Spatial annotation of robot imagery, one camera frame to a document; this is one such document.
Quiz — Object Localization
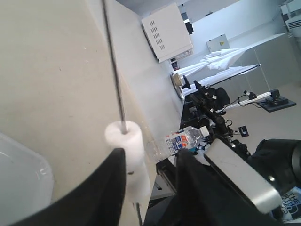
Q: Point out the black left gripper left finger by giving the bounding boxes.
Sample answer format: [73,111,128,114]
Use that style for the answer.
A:
[15,148,126,226]

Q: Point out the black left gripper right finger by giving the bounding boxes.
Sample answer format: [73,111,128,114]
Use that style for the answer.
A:
[143,150,281,226]

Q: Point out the thin metal skewer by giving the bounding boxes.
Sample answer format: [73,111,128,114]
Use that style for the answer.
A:
[102,0,143,226]

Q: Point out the background robot arm rig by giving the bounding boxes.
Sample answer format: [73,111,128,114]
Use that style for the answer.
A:
[180,81,297,160]

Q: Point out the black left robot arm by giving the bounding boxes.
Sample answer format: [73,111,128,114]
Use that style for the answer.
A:
[17,139,301,226]

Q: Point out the clear plastic water bottle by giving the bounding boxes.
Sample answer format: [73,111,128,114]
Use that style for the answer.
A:
[144,126,210,163]

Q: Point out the white rectangular plastic tray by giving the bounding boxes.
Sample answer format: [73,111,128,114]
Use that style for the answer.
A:
[0,134,54,226]

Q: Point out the round metal dish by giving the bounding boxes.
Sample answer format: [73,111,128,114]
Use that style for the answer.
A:
[170,73,191,101]

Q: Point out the white hanging cloths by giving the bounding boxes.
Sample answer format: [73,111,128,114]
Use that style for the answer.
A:
[174,48,261,96]

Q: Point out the white vented equipment box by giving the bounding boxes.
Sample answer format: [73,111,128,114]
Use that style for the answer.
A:
[142,3,193,63]

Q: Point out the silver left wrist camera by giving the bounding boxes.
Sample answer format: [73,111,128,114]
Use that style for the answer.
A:
[204,139,282,214]

